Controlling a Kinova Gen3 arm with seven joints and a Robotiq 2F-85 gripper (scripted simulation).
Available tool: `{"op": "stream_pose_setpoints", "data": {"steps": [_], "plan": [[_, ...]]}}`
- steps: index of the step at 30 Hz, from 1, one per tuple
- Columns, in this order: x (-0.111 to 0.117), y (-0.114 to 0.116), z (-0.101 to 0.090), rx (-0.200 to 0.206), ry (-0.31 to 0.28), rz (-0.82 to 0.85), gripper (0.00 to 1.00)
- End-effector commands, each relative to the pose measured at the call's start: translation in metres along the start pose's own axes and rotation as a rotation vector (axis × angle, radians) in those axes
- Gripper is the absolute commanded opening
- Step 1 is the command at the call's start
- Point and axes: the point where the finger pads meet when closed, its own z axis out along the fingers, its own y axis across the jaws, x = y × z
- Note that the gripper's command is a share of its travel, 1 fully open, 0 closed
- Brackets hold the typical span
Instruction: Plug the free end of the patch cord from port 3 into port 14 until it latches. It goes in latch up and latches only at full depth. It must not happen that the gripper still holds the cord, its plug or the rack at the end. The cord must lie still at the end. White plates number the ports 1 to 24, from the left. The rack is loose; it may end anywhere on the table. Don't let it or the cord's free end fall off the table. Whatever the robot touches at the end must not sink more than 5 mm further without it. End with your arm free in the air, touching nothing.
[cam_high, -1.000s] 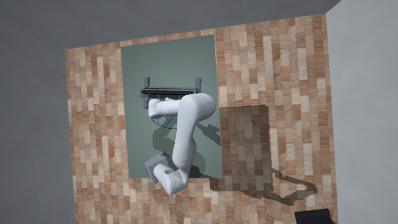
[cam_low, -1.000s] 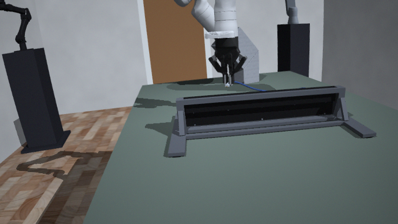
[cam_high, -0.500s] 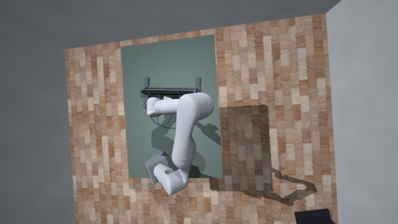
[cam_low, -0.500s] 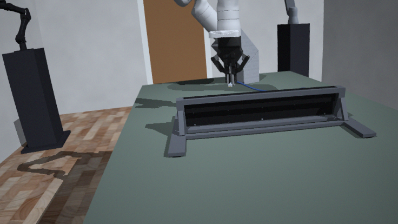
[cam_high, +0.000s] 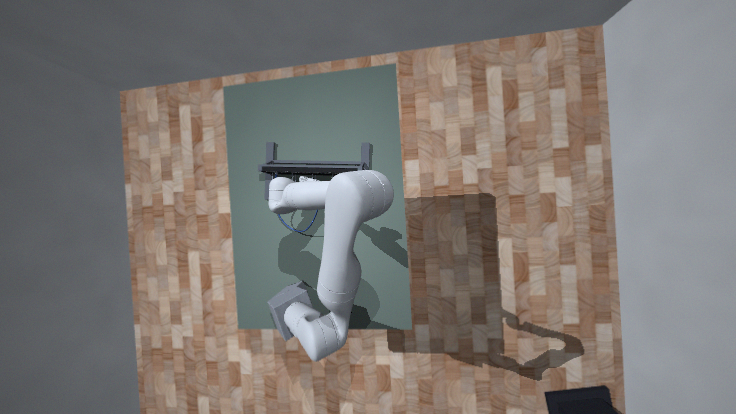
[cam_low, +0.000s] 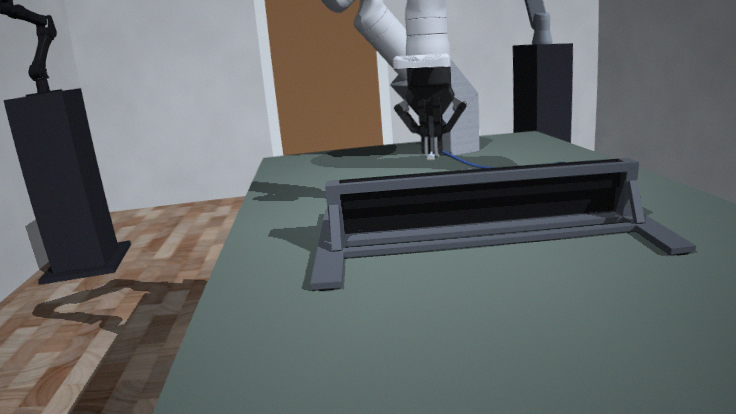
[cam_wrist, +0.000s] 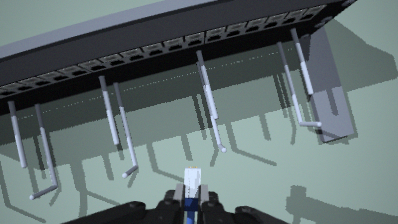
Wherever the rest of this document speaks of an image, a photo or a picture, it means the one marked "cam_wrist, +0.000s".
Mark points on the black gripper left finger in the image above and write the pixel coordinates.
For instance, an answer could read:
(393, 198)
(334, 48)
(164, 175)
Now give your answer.
(168, 211)

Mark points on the blue cable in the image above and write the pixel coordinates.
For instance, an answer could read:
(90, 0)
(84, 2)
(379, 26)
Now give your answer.
(190, 217)

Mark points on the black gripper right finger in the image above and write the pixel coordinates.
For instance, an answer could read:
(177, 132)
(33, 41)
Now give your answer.
(210, 211)

